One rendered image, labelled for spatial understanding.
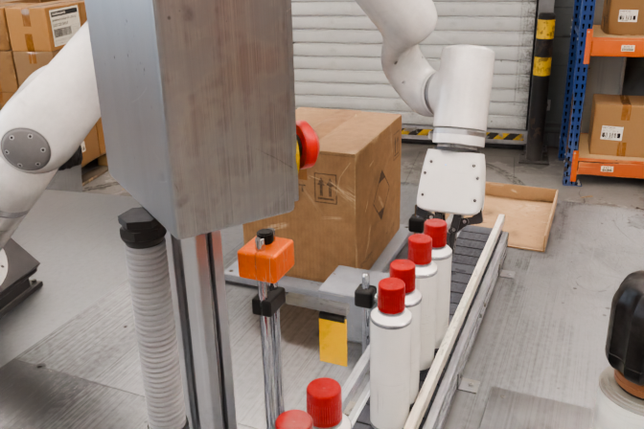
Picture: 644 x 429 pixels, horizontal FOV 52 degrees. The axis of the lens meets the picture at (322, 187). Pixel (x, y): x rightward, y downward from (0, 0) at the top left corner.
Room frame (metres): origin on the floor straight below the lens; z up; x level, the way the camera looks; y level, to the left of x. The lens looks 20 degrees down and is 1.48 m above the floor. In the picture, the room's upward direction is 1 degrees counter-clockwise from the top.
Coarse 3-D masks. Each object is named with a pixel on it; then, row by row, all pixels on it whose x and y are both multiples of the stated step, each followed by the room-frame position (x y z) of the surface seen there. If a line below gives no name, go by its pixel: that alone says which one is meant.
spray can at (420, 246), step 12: (408, 240) 0.84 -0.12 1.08; (420, 240) 0.83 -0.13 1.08; (408, 252) 0.84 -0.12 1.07; (420, 252) 0.82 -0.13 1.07; (420, 264) 0.82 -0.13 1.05; (432, 264) 0.83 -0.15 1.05; (420, 276) 0.81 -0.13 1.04; (432, 276) 0.82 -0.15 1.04; (420, 288) 0.81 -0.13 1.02; (432, 288) 0.82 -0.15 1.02; (432, 300) 0.82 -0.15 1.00; (432, 312) 0.82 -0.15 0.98; (432, 324) 0.82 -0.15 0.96; (432, 336) 0.82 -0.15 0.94; (432, 348) 0.82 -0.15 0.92; (420, 360) 0.81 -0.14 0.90; (432, 360) 0.83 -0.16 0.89; (420, 372) 0.81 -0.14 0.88
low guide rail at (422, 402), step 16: (496, 224) 1.26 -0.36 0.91; (480, 256) 1.12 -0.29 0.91; (480, 272) 1.06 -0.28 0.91; (464, 304) 0.95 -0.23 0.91; (448, 336) 0.85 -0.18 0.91; (448, 352) 0.83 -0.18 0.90; (432, 368) 0.78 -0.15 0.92; (432, 384) 0.74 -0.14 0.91; (416, 400) 0.71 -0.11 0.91; (416, 416) 0.68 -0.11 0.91
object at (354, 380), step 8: (448, 216) 1.20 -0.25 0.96; (448, 224) 1.16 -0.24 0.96; (368, 352) 0.75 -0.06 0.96; (360, 360) 0.73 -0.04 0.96; (368, 360) 0.73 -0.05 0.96; (360, 368) 0.72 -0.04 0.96; (368, 368) 0.73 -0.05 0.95; (352, 376) 0.70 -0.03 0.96; (360, 376) 0.71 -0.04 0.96; (344, 384) 0.68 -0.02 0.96; (352, 384) 0.68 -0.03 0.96; (344, 392) 0.67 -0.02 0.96; (352, 392) 0.68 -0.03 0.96; (344, 400) 0.65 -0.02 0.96; (344, 408) 0.65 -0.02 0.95
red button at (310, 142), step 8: (296, 128) 0.50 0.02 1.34; (304, 128) 0.49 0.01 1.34; (312, 128) 0.50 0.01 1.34; (296, 136) 0.49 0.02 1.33; (304, 136) 0.49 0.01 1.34; (312, 136) 0.49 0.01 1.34; (304, 144) 0.49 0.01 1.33; (312, 144) 0.49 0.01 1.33; (304, 152) 0.49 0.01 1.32; (312, 152) 0.49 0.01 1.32; (304, 160) 0.49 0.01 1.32; (312, 160) 0.49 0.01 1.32; (304, 168) 0.49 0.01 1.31
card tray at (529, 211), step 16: (496, 192) 1.63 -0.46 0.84; (512, 192) 1.61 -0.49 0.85; (528, 192) 1.60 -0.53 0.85; (544, 192) 1.58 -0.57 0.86; (496, 208) 1.55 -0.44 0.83; (512, 208) 1.54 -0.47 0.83; (528, 208) 1.54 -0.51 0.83; (544, 208) 1.54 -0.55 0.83; (480, 224) 1.45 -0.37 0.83; (512, 224) 1.44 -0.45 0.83; (528, 224) 1.44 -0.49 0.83; (544, 224) 1.44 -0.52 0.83; (512, 240) 1.35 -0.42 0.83; (528, 240) 1.35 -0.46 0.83; (544, 240) 1.30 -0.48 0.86
